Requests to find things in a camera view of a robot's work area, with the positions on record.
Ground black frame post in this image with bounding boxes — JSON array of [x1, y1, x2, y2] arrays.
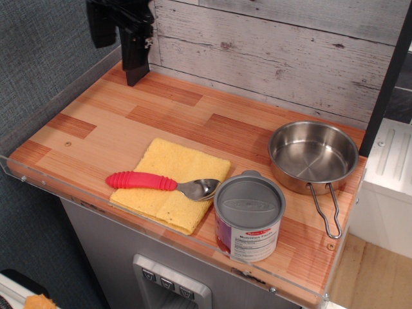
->
[[126, 64, 150, 87], [359, 1, 411, 157]]

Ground silver dispenser button panel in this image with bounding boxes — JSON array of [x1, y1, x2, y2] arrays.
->
[[133, 254, 212, 308]]

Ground toy tin can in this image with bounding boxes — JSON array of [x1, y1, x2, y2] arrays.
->
[[214, 171, 286, 263]]

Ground grey toy fridge cabinet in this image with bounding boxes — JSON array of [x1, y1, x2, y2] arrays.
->
[[59, 196, 303, 309]]

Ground red handled metal spoon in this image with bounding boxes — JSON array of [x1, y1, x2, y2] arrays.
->
[[106, 171, 221, 201]]

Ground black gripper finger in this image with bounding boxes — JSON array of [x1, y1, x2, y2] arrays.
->
[[86, 3, 116, 48], [119, 24, 153, 71]]

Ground steel pan with wire handle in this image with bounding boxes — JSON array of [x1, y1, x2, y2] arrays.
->
[[268, 120, 359, 239]]

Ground black right frame post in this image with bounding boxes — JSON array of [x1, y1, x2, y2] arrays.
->
[[359, 1, 411, 157]]

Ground clear acrylic table guard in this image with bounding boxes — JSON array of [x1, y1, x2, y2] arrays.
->
[[1, 44, 366, 308]]

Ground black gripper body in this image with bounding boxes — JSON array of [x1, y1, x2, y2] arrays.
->
[[86, 1, 155, 29]]

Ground white toy appliance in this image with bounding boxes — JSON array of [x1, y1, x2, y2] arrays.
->
[[349, 119, 411, 258]]

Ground black left frame post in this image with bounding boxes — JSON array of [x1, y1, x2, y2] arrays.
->
[[126, 64, 150, 87]]

